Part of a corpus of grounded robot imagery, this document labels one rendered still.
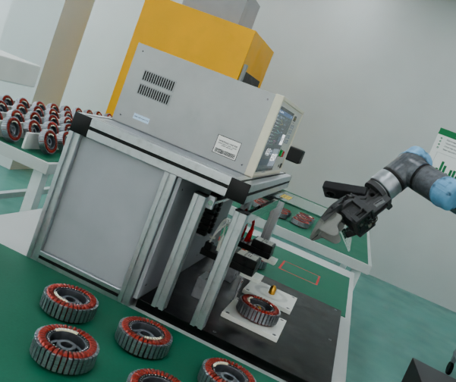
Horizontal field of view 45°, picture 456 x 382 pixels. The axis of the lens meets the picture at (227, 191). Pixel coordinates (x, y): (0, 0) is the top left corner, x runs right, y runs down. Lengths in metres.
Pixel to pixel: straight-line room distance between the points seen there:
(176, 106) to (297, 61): 5.51
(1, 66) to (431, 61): 6.21
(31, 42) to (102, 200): 4.07
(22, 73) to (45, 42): 4.34
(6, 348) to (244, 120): 0.71
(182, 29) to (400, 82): 2.76
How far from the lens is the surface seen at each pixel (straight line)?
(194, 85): 1.34
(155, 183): 1.23
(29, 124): 2.71
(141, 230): 1.25
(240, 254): 1.38
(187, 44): 5.18
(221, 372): 1.13
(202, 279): 1.41
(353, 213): 1.37
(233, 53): 5.04
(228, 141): 1.31
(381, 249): 6.76
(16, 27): 5.39
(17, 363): 0.98
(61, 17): 5.20
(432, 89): 6.76
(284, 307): 1.60
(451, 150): 6.74
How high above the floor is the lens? 1.25
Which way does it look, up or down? 8 degrees down
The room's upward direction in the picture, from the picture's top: 21 degrees clockwise
